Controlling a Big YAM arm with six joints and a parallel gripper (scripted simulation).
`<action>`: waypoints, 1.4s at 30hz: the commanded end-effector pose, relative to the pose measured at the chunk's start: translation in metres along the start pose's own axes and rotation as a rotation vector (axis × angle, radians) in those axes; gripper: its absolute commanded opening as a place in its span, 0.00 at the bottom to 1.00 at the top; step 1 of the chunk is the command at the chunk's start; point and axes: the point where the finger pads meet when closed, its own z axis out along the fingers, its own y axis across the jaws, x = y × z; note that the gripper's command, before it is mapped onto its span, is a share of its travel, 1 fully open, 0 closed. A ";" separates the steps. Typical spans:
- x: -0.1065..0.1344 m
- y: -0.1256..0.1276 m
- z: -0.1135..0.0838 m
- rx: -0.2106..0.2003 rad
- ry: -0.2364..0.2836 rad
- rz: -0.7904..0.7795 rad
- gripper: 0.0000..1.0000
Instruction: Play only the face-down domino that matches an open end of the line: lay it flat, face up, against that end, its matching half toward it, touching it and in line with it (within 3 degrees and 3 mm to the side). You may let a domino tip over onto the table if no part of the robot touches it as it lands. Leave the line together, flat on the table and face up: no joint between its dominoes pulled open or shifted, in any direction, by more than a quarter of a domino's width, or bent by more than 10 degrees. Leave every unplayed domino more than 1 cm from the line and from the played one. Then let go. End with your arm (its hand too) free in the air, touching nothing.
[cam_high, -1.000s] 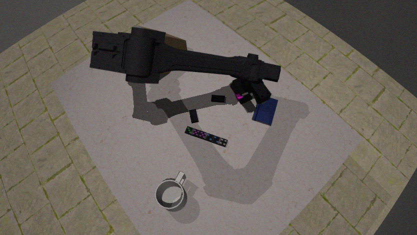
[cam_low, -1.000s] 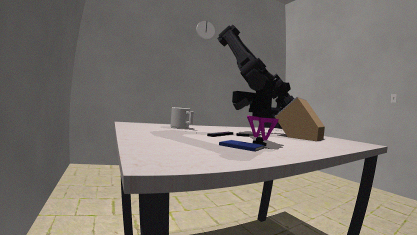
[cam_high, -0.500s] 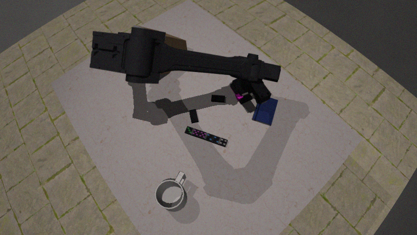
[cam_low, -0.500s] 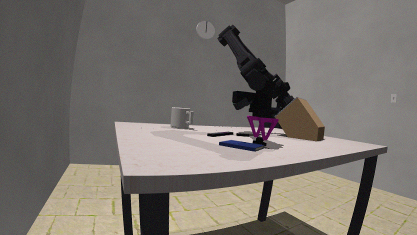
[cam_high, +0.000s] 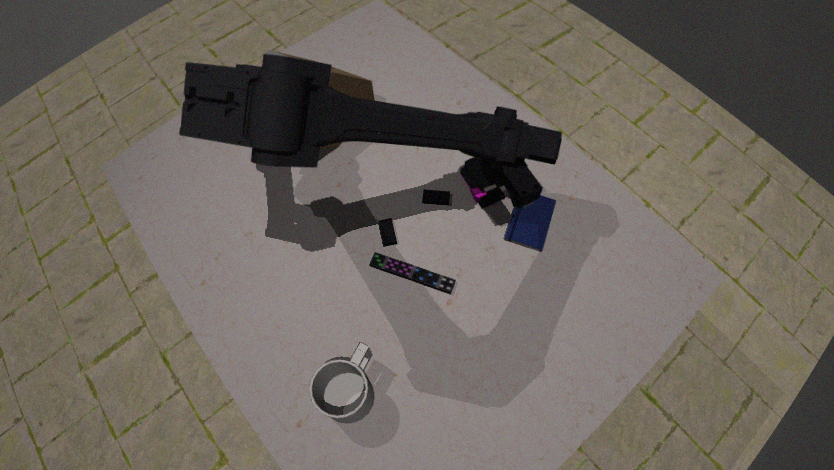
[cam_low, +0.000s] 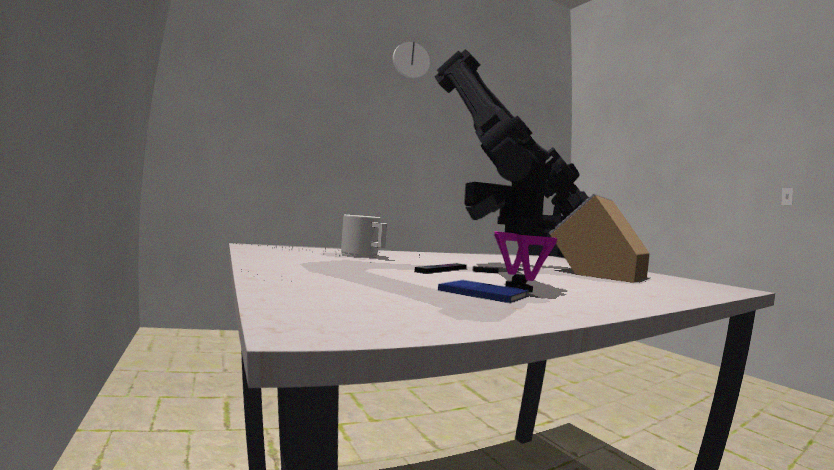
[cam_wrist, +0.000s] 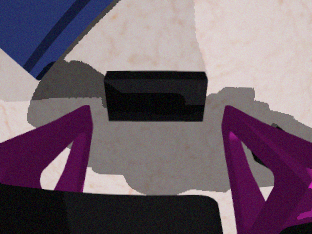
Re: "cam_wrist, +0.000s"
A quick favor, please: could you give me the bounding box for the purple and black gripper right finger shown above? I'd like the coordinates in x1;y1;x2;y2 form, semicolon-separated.
221;105;312;234

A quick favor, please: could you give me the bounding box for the black domino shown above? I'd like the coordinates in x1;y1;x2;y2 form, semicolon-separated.
251;151;268;168
104;71;208;122

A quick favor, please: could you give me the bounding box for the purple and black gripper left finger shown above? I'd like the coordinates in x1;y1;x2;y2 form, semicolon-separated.
0;105;93;192

